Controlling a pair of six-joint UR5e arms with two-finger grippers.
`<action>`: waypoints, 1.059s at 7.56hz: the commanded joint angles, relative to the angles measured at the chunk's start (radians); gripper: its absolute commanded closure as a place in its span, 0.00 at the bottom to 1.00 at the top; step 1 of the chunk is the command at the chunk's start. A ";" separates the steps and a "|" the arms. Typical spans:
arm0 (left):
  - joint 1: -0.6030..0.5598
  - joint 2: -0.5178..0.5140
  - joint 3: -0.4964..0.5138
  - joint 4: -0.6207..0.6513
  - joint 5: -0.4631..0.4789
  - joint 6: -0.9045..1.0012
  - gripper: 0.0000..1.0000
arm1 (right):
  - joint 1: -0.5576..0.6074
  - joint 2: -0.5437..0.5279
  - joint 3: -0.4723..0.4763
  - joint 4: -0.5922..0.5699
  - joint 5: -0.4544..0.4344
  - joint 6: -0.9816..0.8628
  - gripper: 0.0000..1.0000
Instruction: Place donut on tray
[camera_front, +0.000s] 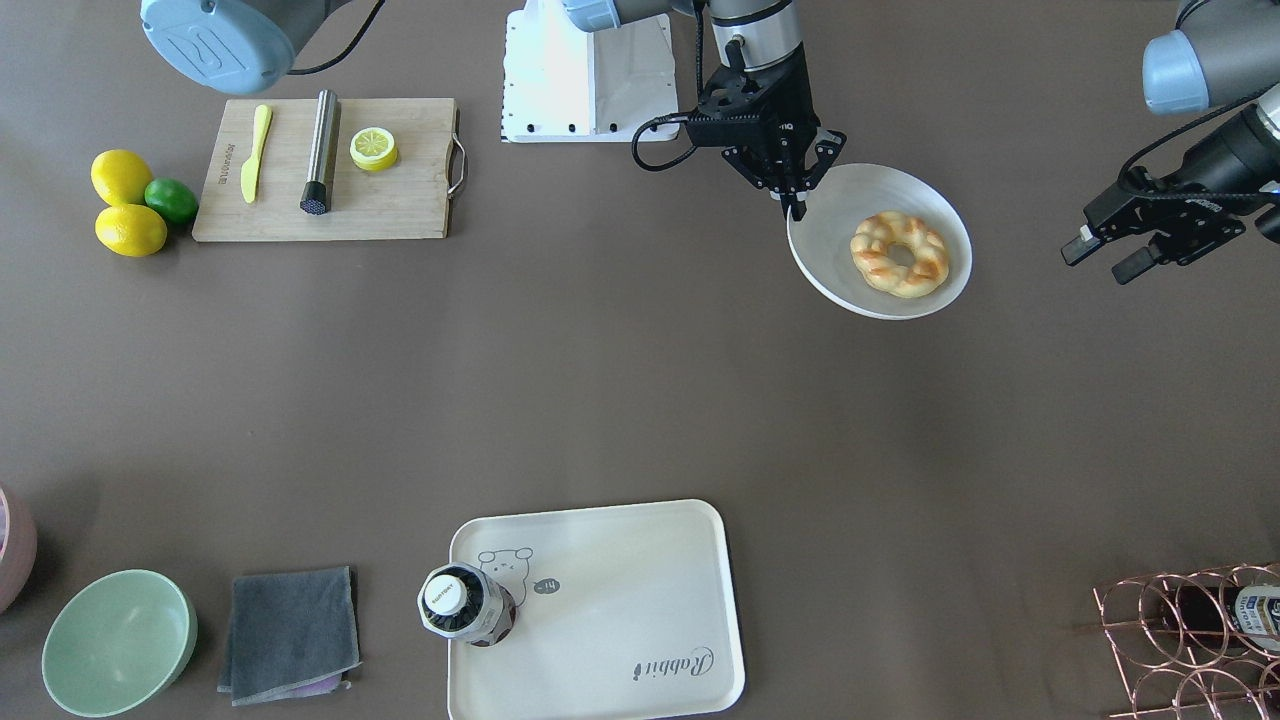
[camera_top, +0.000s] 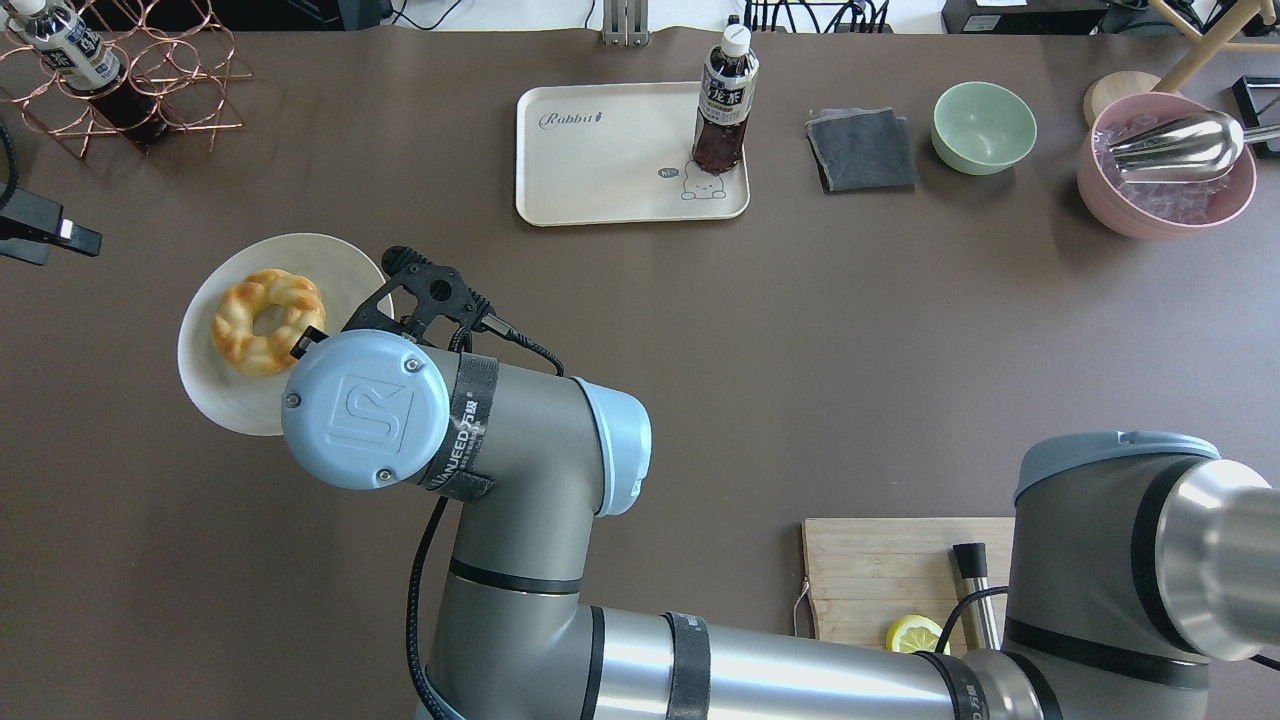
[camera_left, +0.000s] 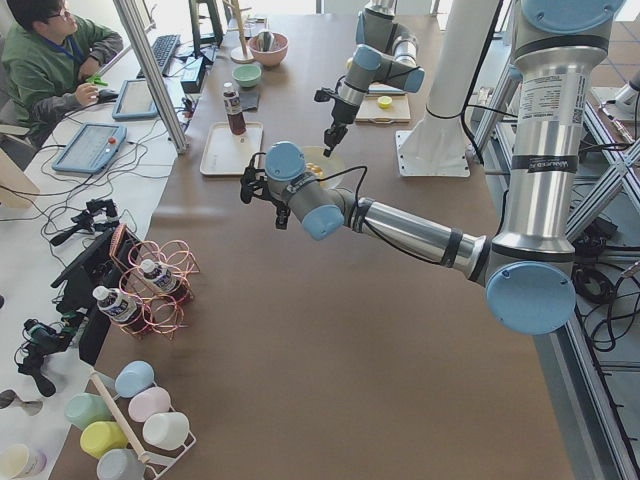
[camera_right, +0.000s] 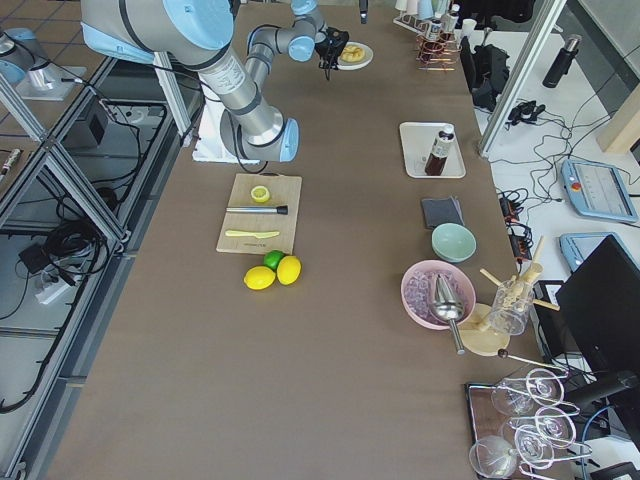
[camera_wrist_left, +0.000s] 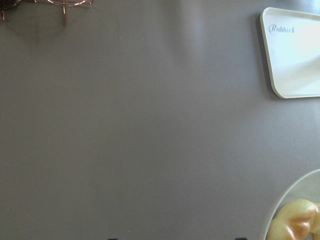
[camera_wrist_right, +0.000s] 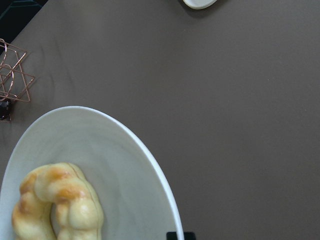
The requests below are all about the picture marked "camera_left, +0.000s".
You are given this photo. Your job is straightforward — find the light blue cup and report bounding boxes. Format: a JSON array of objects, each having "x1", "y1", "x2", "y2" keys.
[{"x1": 115, "y1": 360, "x2": 155, "y2": 398}]

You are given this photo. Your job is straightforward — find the copper wire bottle rack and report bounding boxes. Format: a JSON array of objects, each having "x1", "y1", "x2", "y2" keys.
[{"x1": 109, "y1": 225, "x2": 200, "y2": 340}]

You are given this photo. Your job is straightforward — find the wooden cutting board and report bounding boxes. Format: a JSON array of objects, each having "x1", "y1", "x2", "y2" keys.
[{"x1": 356, "y1": 94, "x2": 411, "y2": 124}]

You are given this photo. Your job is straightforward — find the green bowl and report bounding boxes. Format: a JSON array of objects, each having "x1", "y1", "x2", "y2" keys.
[{"x1": 232, "y1": 64, "x2": 262, "y2": 88}]

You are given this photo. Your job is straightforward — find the blue teach pendant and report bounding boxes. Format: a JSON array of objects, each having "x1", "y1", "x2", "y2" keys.
[
  {"x1": 52, "y1": 123, "x2": 127, "y2": 175},
  {"x1": 112, "y1": 79, "x2": 158, "y2": 121}
]

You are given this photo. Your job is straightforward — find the round wooden stand base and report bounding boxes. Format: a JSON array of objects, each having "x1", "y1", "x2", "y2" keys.
[{"x1": 230, "y1": 0, "x2": 254, "y2": 64}]

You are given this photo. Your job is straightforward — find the white cup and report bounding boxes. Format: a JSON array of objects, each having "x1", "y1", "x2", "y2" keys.
[{"x1": 142, "y1": 411, "x2": 190, "y2": 450}]

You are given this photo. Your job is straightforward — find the green cup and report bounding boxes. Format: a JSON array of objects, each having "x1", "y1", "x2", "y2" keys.
[{"x1": 64, "y1": 393, "x2": 112, "y2": 430}]

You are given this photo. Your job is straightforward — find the aluminium frame post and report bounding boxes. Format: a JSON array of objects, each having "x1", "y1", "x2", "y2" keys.
[{"x1": 113, "y1": 0, "x2": 188, "y2": 154}]

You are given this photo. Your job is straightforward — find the grey cup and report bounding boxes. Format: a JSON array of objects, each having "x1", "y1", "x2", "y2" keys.
[{"x1": 96, "y1": 449, "x2": 145, "y2": 480}]

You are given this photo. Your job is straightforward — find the pink cup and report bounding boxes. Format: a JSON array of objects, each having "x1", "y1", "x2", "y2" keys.
[{"x1": 128, "y1": 386, "x2": 171, "y2": 423}]

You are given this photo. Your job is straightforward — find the braided glazed donut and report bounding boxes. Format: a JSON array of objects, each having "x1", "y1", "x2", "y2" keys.
[{"x1": 306, "y1": 162, "x2": 325, "y2": 178}]

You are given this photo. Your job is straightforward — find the person in green jacket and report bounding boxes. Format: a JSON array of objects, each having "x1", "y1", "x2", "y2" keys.
[{"x1": 2, "y1": 0, "x2": 123, "y2": 146}]

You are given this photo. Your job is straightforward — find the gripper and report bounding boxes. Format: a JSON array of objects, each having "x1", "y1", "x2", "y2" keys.
[
  {"x1": 276, "y1": 202, "x2": 290, "y2": 230},
  {"x1": 323, "y1": 120, "x2": 348, "y2": 156}
]

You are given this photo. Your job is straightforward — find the pink ice bowl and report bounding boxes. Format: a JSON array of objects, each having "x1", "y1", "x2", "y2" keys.
[{"x1": 248, "y1": 31, "x2": 289, "y2": 67}]

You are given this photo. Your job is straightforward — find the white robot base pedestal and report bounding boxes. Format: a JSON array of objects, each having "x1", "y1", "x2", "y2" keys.
[{"x1": 396, "y1": 0, "x2": 502, "y2": 178}]

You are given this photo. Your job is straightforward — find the yellow cup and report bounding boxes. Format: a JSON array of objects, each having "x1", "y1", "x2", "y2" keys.
[{"x1": 80, "y1": 421, "x2": 128, "y2": 459}]

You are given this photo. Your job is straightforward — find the cream rabbit tray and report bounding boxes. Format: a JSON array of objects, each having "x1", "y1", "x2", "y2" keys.
[{"x1": 200, "y1": 122, "x2": 263, "y2": 176}]

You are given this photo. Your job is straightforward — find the tea bottle in rack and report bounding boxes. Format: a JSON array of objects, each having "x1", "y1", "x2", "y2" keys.
[
  {"x1": 92, "y1": 285, "x2": 149, "y2": 335},
  {"x1": 140, "y1": 259, "x2": 192, "y2": 304}
]

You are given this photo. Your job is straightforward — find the paper cup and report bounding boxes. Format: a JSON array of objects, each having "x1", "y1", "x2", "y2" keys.
[{"x1": 1, "y1": 443, "x2": 47, "y2": 479}]

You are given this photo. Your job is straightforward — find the blue teach pendant far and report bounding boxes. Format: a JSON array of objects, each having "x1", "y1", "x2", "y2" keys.
[{"x1": 112, "y1": 79, "x2": 158, "y2": 121}]

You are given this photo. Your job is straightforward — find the white round plate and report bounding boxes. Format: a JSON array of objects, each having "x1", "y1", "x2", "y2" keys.
[{"x1": 301, "y1": 146, "x2": 345, "y2": 189}]

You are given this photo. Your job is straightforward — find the black keyboard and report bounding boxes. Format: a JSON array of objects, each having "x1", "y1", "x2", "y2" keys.
[{"x1": 151, "y1": 34, "x2": 181, "y2": 76}]

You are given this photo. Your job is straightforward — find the white cup rack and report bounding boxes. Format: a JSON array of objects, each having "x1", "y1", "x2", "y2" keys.
[{"x1": 89, "y1": 368, "x2": 197, "y2": 479}]

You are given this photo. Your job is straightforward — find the tea bottle on tray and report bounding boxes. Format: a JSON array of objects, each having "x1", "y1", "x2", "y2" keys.
[{"x1": 223, "y1": 82, "x2": 246, "y2": 135}]

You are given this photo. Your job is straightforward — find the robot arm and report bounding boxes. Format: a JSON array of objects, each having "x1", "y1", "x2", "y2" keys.
[
  {"x1": 265, "y1": 1, "x2": 620, "y2": 335},
  {"x1": 314, "y1": 1, "x2": 425, "y2": 157}
]

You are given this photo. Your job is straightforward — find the blue teach pendant near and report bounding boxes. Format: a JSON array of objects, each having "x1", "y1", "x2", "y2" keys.
[{"x1": 52, "y1": 123, "x2": 127, "y2": 175}]

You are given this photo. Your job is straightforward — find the half lemon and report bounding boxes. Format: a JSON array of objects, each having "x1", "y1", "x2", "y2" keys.
[{"x1": 377, "y1": 96, "x2": 393, "y2": 109}]

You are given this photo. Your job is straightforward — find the grey folded cloth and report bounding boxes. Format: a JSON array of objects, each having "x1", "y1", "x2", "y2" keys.
[{"x1": 239, "y1": 88, "x2": 260, "y2": 111}]

